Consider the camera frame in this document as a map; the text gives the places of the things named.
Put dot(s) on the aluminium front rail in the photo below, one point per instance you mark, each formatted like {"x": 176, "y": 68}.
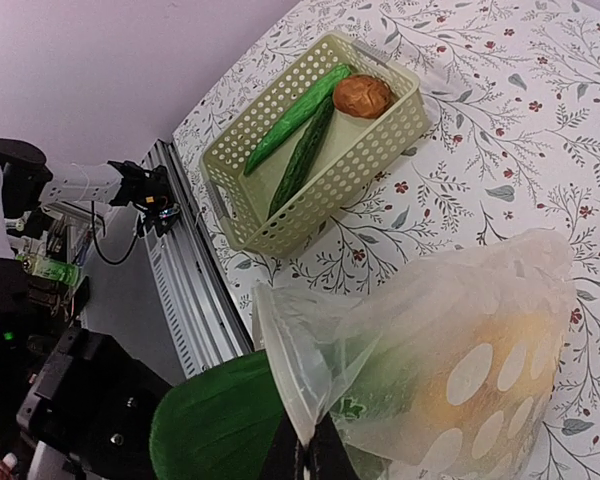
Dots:
{"x": 201, "y": 313}

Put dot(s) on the floral patterned table mat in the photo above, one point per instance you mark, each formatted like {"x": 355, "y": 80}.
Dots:
{"x": 512, "y": 89}

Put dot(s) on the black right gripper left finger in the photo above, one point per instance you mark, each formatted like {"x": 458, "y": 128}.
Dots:
{"x": 285, "y": 457}

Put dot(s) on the light green cucumber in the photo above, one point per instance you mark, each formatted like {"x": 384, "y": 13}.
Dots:
{"x": 292, "y": 119}

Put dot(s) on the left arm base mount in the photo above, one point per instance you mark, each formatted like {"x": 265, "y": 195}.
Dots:
{"x": 150, "y": 192}

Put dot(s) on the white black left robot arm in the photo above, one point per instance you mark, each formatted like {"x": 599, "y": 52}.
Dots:
{"x": 26, "y": 183}

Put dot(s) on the brown potato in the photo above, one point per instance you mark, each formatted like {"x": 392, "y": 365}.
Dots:
{"x": 362, "y": 96}

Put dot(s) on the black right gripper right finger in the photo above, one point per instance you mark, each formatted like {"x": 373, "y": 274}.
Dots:
{"x": 326, "y": 456}

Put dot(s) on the green clear bottle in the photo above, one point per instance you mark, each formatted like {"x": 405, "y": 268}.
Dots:
{"x": 50, "y": 269}

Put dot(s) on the clear zip top bag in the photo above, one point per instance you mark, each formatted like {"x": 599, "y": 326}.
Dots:
{"x": 443, "y": 371}

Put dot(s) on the dark green cucumber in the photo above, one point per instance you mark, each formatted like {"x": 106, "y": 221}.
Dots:
{"x": 303, "y": 156}

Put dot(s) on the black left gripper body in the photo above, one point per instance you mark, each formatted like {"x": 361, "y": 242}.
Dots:
{"x": 90, "y": 411}

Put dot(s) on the white green bok choy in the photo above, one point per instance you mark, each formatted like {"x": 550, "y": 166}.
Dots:
{"x": 219, "y": 424}

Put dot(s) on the pale green plastic basket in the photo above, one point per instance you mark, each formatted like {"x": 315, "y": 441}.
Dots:
{"x": 353, "y": 152}

